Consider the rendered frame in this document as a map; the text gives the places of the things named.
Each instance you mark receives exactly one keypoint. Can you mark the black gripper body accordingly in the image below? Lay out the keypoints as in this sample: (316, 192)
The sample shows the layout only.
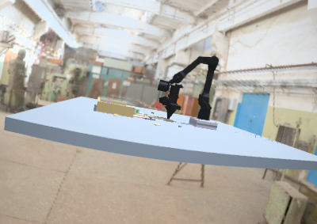
(173, 104)

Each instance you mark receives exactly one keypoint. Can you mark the light green labelled cube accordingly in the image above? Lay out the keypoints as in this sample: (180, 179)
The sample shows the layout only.
(136, 111)

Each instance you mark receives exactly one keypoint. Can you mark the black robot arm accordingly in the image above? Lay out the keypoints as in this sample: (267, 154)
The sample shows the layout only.
(203, 99)

